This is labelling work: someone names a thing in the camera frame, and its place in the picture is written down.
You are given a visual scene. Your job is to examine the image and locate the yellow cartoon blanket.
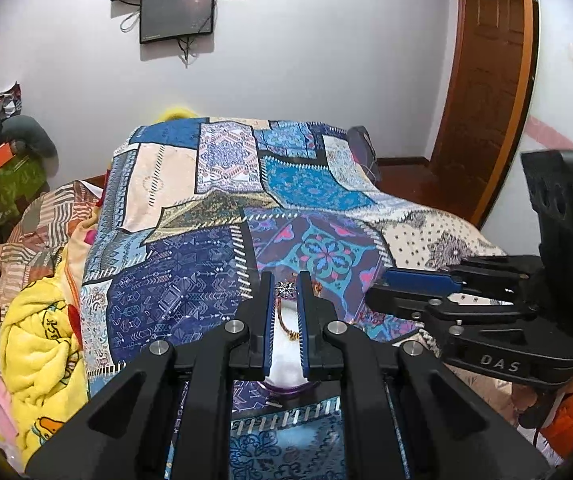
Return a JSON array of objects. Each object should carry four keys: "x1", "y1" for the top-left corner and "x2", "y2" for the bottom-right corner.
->
[{"x1": 0, "y1": 263, "x2": 88, "y2": 464}]

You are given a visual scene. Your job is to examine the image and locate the silver jhumka earring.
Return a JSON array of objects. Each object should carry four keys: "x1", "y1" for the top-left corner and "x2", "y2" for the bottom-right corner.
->
[{"x1": 276, "y1": 280, "x2": 297, "y2": 301}]

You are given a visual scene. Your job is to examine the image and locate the patchwork patterned bedspread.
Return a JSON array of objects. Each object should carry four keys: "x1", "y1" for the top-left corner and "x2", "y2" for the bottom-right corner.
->
[{"x1": 80, "y1": 118, "x2": 498, "y2": 479}]

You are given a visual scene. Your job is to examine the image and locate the red braided cord necklace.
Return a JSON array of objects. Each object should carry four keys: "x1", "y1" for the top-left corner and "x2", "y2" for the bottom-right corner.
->
[{"x1": 274, "y1": 274, "x2": 323, "y2": 344}]

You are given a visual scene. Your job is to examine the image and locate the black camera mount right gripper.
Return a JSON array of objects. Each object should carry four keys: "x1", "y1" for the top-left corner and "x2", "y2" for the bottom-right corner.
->
[{"x1": 521, "y1": 150, "x2": 573, "y2": 298}]

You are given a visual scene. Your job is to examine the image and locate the dark grey bag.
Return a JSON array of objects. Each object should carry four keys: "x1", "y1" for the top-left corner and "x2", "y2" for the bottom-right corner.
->
[{"x1": 347, "y1": 126, "x2": 382, "y2": 184}]

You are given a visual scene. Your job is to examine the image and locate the purple jewelry box white lining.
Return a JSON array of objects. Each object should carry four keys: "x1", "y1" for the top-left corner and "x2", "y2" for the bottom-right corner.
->
[{"x1": 262, "y1": 274, "x2": 317, "y2": 399}]

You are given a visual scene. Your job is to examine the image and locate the pile of clothes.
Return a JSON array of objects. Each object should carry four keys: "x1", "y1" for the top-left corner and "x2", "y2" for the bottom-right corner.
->
[{"x1": 0, "y1": 82, "x2": 58, "y2": 159}]

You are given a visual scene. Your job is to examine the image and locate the striped beige pillow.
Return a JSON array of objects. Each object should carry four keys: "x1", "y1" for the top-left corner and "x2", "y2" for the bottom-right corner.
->
[{"x1": 0, "y1": 180, "x2": 102, "y2": 322}]

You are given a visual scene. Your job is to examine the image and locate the brown wooden door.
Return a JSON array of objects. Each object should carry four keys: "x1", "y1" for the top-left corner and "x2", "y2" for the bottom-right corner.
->
[{"x1": 431, "y1": 0, "x2": 536, "y2": 226}]

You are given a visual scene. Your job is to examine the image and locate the green patterned storage box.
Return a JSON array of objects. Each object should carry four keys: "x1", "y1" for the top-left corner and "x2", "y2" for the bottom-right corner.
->
[{"x1": 0, "y1": 154, "x2": 47, "y2": 226}]

